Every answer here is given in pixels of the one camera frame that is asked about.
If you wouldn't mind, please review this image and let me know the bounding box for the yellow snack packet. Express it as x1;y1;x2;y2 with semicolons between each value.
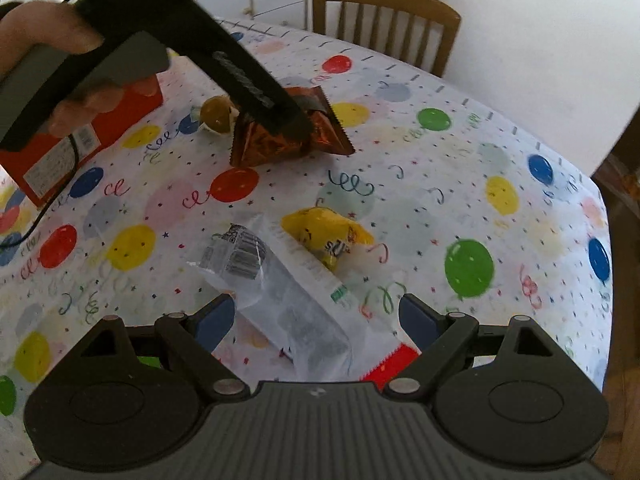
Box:
281;207;376;275

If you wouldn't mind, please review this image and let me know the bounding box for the brown chocolate egg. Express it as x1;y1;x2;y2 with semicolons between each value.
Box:
200;96;236;135

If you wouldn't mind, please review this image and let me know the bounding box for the person's left hand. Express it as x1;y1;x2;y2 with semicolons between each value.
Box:
0;2;157;137

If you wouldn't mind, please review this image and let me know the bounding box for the orange-brown foil snack packet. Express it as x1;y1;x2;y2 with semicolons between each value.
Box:
231;85;357;169

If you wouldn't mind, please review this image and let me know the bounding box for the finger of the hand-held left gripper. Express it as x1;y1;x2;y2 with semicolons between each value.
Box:
165;0;316;144

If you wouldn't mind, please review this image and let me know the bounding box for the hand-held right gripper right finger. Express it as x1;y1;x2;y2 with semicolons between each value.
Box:
384;293;557;403

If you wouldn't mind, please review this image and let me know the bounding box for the red cardboard box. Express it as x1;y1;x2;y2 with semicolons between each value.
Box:
0;76;166;207

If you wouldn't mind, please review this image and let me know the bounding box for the silver barcode wrapper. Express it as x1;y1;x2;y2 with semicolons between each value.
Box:
200;224;270;279

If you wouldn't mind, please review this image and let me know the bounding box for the black cable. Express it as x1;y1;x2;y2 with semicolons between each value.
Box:
0;132;81;248

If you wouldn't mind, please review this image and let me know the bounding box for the wooden chair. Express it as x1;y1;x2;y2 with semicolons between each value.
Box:
312;0;462;79

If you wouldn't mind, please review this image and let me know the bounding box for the clear and white snack packet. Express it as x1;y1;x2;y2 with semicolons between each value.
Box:
189;214;422;392

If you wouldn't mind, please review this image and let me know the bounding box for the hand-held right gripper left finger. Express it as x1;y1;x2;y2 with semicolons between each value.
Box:
80;293;251;403

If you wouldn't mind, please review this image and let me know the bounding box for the balloon printed tablecloth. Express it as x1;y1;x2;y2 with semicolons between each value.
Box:
0;15;614;461

